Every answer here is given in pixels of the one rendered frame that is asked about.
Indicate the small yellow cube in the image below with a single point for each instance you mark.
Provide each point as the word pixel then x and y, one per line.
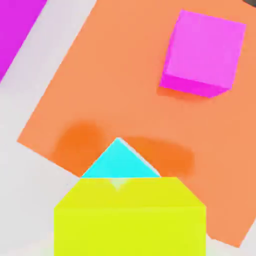
pixel 130 220

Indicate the large orange box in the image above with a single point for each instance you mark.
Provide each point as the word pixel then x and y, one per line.
pixel 120 80

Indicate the large magenta box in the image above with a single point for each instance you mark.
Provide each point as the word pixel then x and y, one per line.
pixel 14 30

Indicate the small magenta cube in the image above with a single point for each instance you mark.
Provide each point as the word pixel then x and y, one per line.
pixel 204 52

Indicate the small cyan cube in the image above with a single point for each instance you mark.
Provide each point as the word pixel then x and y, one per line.
pixel 120 164

